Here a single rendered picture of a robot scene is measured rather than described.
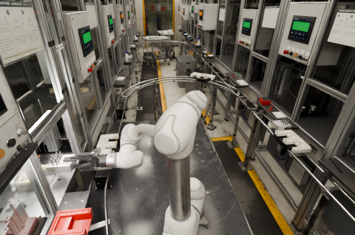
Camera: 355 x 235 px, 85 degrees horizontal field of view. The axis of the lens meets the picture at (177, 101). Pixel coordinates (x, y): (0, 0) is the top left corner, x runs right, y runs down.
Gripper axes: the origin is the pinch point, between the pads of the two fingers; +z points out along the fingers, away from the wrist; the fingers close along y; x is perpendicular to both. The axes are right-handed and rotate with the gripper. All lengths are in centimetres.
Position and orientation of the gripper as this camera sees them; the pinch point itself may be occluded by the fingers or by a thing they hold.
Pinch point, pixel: (71, 162)
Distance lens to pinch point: 133.7
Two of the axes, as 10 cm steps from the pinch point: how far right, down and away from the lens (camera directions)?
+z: -9.9, 0.2, -1.3
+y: 0.4, -8.9, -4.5
